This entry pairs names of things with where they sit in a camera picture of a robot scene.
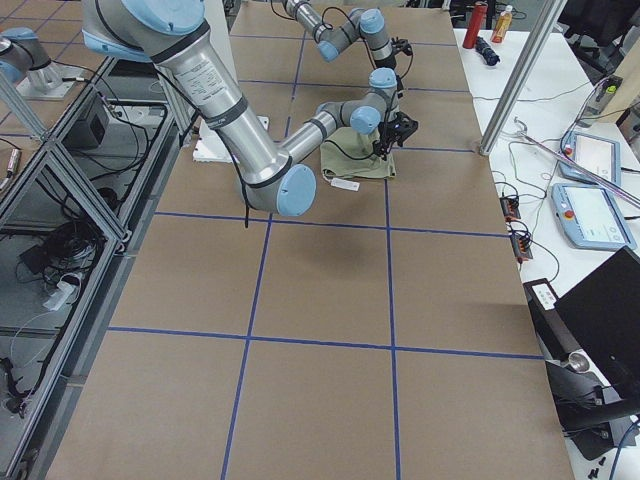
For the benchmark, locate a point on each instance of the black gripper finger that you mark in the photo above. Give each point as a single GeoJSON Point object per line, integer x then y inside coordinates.
{"type": "Point", "coordinates": [382, 150]}

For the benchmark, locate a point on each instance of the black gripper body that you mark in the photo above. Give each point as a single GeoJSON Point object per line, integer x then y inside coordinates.
{"type": "Point", "coordinates": [390, 62]}
{"type": "Point", "coordinates": [386, 131]}

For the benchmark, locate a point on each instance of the olive green long-sleeve shirt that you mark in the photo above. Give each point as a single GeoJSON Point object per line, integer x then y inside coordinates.
{"type": "Point", "coordinates": [347, 154]}

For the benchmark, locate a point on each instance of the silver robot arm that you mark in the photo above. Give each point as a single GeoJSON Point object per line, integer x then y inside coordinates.
{"type": "Point", "coordinates": [272, 176]}
{"type": "Point", "coordinates": [366, 25]}

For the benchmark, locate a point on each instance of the white paper hang tag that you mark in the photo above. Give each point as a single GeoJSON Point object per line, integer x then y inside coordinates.
{"type": "Point", "coordinates": [345, 184]}

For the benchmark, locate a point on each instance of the red water bottle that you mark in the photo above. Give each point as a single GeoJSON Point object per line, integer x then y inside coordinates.
{"type": "Point", "coordinates": [475, 23]}

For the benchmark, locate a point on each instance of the folded dark blue umbrella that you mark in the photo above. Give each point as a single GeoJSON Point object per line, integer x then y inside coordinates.
{"type": "Point", "coordinates": [482, 47]}

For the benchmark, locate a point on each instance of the orange drink bottle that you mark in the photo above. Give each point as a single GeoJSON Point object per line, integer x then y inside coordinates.
{"type": "Point", "coordinates": [503, 24]}

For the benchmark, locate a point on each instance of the orange circuit board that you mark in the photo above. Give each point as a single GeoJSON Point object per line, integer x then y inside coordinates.
{"type": "Point", "coordinates": [510, 208]}
{"type": "Point", "coordinates": [521, 245]}

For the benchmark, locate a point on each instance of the far blue teach pendant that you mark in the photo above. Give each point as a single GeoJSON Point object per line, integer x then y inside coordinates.
{"type": "Point", "coordinates": [598, 155]}

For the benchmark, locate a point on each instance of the blue teach pendant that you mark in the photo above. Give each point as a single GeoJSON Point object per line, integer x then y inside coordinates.
{"type": "Point", "coordinates": [590, 217]}
{"type": "Point", "coordinates": [598, 155]}

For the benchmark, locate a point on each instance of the near blue teach pendant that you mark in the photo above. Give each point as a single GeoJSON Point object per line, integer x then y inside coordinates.
{"type": "Point", "coordinates": [590, 217]}

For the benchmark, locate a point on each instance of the black box with label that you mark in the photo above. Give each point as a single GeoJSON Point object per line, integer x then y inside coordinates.
{"type": "Point", "coordinates": [549, 326]}

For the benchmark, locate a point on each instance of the white power strip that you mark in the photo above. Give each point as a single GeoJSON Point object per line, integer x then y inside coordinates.
{"type": "Point", "coordinates": [65, 293]}

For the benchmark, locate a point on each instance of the aluminium frame post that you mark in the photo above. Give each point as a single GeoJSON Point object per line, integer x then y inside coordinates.
{"type": "Point", "coordinates": [532, 49]}

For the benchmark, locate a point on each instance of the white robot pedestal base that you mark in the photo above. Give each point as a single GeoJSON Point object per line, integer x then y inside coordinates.
{"type": "Point", "coordinates": [209, 147]}

